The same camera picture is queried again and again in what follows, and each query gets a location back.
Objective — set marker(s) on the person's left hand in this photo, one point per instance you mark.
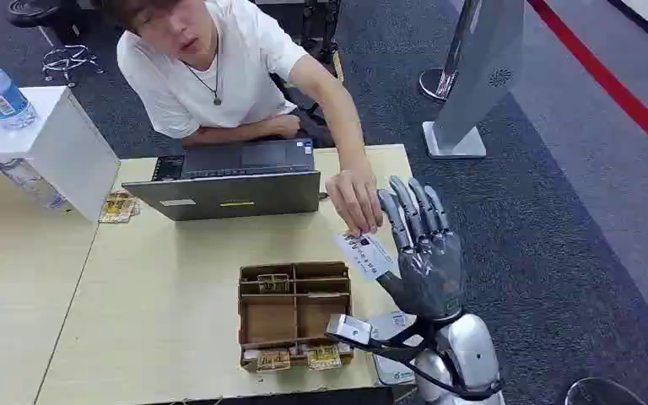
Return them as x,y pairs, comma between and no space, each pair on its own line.
353,198

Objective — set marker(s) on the person's right hand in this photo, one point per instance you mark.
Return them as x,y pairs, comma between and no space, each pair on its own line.
286,126

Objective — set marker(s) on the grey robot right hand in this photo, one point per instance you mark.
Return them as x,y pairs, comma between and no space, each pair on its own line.
430,279

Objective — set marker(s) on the white printed card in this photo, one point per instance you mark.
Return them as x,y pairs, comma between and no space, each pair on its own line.
366,256

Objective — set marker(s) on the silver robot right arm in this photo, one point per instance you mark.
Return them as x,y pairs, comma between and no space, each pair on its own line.
466,349

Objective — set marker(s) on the person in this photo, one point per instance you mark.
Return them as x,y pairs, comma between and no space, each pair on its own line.
218,72

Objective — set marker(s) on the grey laptop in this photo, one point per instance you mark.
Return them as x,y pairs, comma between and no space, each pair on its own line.
229,193

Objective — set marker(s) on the white flat device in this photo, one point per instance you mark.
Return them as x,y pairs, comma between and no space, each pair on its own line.
391,372

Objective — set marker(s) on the black tripod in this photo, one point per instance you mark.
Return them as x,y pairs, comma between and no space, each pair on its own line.
324,28

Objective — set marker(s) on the yellow card in box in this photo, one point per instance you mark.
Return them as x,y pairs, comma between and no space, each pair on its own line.
324,358
273,360
273,283

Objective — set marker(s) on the wooden card box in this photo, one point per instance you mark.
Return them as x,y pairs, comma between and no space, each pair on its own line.
293,316

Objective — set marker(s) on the grey floor sign stand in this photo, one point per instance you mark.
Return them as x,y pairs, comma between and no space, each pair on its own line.
477,72

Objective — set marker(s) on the stack of yellow cards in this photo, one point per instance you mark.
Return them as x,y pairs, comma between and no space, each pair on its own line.
118,208

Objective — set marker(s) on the round glass rim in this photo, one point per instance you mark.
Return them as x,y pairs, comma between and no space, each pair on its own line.
603,394

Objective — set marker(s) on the white cabinet box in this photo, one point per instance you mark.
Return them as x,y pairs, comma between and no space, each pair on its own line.
61,145

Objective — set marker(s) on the chrome chair base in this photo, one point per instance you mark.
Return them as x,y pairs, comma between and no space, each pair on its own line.
69,60

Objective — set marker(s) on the clear empty plastic bottle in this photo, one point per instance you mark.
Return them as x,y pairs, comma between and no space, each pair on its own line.
33,183

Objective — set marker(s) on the black office chair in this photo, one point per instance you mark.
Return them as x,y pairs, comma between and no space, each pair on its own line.
39,12

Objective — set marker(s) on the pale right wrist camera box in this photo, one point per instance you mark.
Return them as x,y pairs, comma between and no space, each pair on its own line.
349,328

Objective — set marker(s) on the chrome barrier post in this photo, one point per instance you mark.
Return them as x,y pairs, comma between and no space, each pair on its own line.
447,67

